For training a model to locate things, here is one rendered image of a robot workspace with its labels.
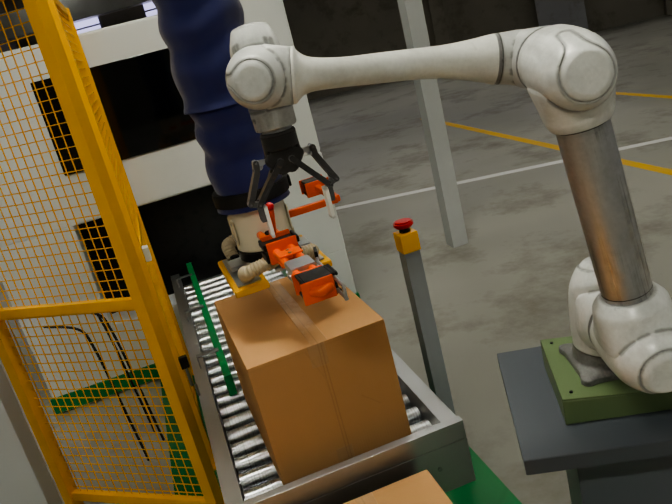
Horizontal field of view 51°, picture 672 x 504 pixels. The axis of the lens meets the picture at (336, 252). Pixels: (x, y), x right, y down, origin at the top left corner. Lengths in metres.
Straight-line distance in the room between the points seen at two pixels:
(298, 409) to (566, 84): 1.15
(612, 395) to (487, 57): 0.81
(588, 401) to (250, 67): 1.06
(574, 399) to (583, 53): 0.82
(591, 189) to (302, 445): 1.09
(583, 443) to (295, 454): 0.79
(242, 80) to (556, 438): 1.06
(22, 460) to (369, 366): 1.27
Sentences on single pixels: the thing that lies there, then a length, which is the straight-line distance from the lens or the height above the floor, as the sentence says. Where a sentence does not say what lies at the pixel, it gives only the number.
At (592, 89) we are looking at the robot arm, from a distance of 1.28.
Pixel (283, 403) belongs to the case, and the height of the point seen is 0.82.
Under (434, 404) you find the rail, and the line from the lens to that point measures 2.20.
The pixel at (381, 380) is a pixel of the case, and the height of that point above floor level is 0.77.
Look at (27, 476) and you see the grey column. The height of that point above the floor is 0.57.
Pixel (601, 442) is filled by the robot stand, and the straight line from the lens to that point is 1.71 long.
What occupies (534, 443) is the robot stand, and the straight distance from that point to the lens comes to 1.72.
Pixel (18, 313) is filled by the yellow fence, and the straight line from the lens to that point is 2.95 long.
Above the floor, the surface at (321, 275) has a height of 1.25.
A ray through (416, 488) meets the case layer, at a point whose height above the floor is 0.54.
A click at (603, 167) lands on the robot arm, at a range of 1.38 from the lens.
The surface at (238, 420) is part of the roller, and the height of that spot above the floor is 0.54.
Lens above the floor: 1.76
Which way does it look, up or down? 18 degrees down
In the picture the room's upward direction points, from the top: 14 degrees counter-clockwise
